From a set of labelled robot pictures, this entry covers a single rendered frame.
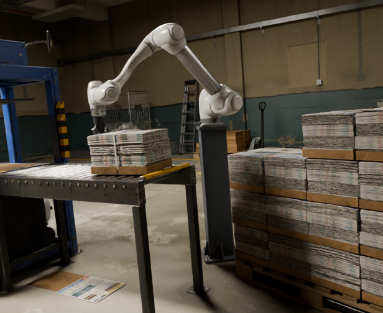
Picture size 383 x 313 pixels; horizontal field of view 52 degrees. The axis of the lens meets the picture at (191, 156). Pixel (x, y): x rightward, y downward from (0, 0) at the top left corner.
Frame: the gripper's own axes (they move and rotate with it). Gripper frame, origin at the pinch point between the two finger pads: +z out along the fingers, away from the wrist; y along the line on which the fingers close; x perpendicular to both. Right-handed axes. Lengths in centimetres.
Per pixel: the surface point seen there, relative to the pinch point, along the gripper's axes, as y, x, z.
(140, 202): -28, -49, 23
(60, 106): 41, 81, -31
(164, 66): 708, 436, -138
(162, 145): 6.5, -40.7, -1.3
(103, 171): -15.2, -13.9, 10.4
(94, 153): -15.3, -8.8, 0.1
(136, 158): -12.7, -36.5, 3.7
